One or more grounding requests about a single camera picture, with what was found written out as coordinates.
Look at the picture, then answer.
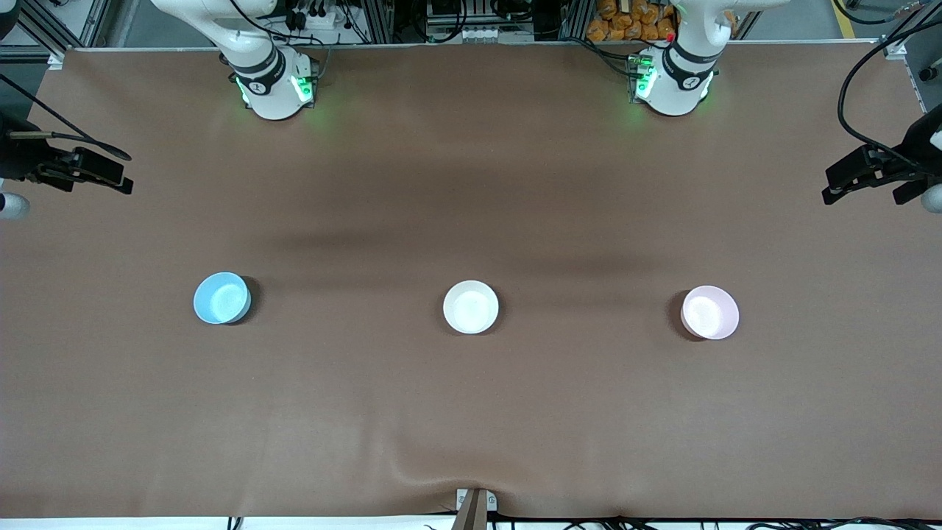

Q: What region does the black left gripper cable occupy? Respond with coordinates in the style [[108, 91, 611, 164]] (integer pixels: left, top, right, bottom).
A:
[[838, 28, 942, 174]]

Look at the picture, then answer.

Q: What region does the blue bowl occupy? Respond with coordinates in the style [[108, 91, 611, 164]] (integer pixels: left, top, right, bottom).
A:
[[193, 272, 252, 325]]

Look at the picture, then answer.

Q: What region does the brown table cloth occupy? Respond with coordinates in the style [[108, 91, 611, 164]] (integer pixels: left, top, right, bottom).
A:
[[0, 43, 942, 520]]

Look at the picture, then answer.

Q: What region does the white bowl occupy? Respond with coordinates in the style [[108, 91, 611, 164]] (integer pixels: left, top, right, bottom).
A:
[[442, 280, 500, 335]]

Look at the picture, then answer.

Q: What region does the bag of orange snacks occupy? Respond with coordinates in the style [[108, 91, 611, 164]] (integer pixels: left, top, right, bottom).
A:
[[587, 0, 678, 43]]

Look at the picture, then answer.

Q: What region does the pink bowl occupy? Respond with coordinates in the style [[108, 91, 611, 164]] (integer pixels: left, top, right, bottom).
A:
[[681, 285, 740, 341]]

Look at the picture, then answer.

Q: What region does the white power strip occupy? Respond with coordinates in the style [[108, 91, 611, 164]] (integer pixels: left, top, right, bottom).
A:
[[283, 4, 339, 30]]

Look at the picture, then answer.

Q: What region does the metal table edge bracket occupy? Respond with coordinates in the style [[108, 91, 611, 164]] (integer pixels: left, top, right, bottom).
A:
[[453, 487, 498, 530]]

